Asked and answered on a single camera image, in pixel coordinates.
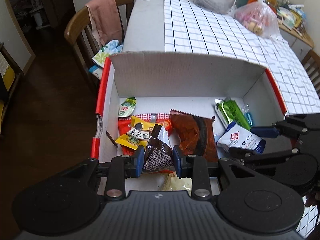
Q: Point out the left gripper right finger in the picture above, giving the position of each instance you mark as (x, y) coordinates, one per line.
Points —
(194, 167)

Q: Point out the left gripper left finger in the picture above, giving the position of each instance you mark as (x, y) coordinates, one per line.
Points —
(121, 168)

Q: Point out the white blue snack packet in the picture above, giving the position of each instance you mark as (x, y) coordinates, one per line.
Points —
(239, 137)

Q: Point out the pale yellow snack packet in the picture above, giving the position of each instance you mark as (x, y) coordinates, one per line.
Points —
(173, 183)

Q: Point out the brown red snack bag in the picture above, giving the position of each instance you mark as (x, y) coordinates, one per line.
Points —
(196, 134)

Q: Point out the yellow pickle packet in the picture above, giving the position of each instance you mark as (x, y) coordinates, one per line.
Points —
(134, 132)

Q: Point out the black dark snack packet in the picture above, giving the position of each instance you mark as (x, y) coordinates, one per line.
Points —
(158, 152)

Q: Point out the small clear blue packet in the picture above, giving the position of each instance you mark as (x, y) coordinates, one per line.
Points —
(247, 114)

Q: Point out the red snack packet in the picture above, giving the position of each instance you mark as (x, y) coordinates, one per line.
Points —
(160, 119)

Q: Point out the green snack packet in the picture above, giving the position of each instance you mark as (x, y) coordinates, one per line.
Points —
(229, 111)

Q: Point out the green white sauce pouch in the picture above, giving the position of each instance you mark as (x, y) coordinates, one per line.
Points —
(127, 107)

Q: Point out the wooden chair right side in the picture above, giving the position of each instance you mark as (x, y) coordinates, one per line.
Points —
(311, 64)

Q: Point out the wooden chair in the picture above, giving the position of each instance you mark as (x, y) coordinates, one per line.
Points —
(78, 34)
(311, 64)

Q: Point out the wooden sideboard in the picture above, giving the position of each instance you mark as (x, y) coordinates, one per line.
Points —
(300, 37)

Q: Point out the white red cardboard box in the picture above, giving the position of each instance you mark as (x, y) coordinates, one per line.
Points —
(189, 83)

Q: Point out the clutter on sideboard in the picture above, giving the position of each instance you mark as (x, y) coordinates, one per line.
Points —
(286, 15)

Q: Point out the pink plastic bag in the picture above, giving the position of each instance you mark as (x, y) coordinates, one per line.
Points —
(257, 17)

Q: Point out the floral cloth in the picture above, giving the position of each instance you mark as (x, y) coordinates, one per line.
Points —
(112, 47)

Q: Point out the white checked tablecloth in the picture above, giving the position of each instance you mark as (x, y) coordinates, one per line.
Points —
(191, 29)

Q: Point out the yellow white armchair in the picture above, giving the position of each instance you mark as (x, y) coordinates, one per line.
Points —
(11, 74)

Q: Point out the pink towel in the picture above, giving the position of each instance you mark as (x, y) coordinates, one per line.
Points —
(105, 21)

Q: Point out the dark bookshelf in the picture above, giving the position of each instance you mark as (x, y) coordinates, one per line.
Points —
(43, 23)

